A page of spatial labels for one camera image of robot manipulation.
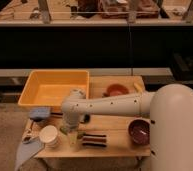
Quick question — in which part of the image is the grey cloth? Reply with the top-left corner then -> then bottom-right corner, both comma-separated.
14,137 -> 44,171

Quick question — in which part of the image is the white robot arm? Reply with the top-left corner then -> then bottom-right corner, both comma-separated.
61,84 -> 193,171

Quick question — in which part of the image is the dark red bowl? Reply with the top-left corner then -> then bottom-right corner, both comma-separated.
128,119 -> 150,145

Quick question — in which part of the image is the wooden table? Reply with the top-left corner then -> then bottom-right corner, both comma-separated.
24,75 -> 152,159

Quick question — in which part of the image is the brush with wooden handle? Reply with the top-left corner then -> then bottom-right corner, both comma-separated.
52,113 -> 90,124

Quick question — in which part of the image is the striped brown cloth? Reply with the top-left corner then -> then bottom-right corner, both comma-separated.
82,134 -> 107,147

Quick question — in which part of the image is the blue sponge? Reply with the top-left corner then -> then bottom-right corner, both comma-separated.
29,107 -> 51,121

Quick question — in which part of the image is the yellow plastic bin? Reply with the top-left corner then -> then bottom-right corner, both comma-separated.
18,69 -> 89,113

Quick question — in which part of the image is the orange bowl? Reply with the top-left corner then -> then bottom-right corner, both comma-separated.
105,84 -> 129,97

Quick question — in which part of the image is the white paper cup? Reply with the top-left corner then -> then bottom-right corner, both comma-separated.
39,125 -> 58,148

